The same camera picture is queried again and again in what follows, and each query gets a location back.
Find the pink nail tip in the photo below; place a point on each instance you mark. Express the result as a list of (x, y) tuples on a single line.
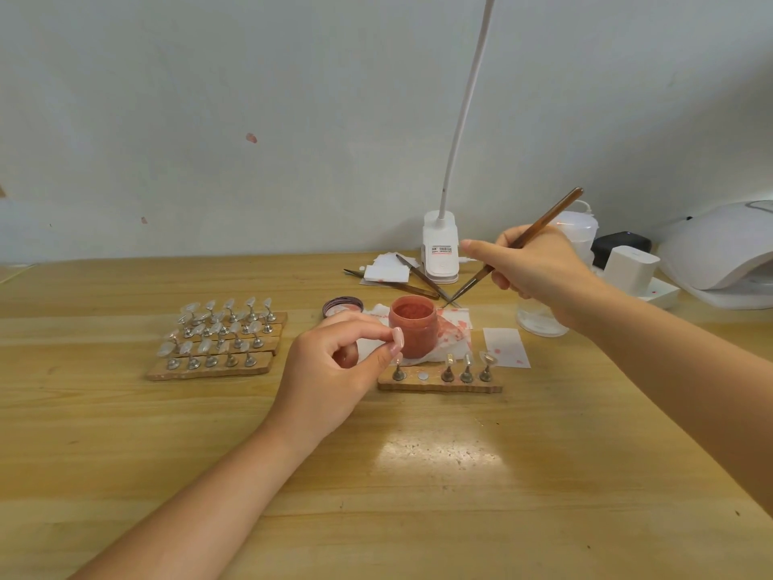
[(346, 355)]

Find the white power adapter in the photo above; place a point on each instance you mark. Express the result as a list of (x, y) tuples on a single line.
[(631, 268)]

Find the round jar lid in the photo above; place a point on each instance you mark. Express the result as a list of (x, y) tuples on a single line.
[(343, 306)]

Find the white paper piece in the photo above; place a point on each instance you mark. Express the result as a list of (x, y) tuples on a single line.
[(389, 259), (386, 274)]

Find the person's left hand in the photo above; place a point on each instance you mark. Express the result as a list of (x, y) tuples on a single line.
[(317, 380)]

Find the metal nail tip stand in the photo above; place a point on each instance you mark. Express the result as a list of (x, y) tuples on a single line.
[(486, 369), (399, 373), (467, 372), (447, 372)]

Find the group of metal nail stands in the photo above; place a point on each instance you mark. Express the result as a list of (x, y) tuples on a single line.
[(220, 329)]

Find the clear plastic pump bottle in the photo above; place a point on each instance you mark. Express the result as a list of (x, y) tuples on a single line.
[(580, 232)]

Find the white paper with pink spots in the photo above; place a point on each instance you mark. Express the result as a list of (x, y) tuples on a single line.
[(506, 347)]

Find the person's right hand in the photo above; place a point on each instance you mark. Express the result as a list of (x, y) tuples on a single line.
[(543, 265)]

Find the white clip desk lamp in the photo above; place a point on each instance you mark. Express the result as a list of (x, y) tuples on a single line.
[(440, 247)]

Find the pink stained white tissue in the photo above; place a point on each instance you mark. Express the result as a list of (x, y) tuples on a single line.
[(452, 332)]

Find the clear glass cup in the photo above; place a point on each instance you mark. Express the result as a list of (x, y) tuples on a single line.
[(538, 323)]

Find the person's right thumb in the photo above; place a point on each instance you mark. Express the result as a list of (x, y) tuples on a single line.
[(502, 280)]

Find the person's right forearm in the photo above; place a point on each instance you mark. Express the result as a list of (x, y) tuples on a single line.
[(676, 362)]

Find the wooden stand base strip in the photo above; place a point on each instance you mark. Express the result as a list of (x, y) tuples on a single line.
[(275, 320), (211, 372), (272, 345), (441, 386)]

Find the person's left thumb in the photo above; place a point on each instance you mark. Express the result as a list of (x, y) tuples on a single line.
[(381, 368)]

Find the person's left forearm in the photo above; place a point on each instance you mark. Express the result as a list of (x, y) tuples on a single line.
[(205, 513)]

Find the white nail curing lamp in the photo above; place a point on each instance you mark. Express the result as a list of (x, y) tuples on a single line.
[(718, 253)]

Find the white power strip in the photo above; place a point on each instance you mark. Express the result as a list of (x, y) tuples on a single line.
[(664, 291)]

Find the black box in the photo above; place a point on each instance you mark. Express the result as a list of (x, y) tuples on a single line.
[(622, 242)]

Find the pink powder jar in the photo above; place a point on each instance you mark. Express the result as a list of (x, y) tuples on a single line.
[(413, 326)]

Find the dark metal tweezers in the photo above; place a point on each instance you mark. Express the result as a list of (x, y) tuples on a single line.
[(386, 283), (423, 277)]

